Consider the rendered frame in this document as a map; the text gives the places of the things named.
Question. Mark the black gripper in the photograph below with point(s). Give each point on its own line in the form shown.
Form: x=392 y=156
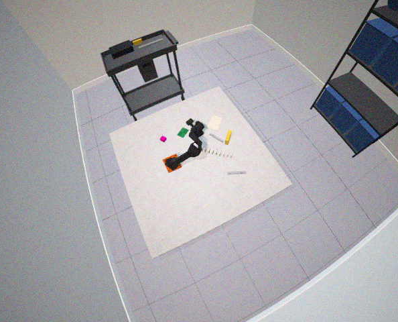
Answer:
x=189 y=122

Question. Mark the yellow rectangular block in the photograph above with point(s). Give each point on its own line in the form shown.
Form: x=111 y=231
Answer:
x=228 y=137

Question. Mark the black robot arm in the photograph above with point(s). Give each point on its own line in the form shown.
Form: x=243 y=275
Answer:
x=193 y=151

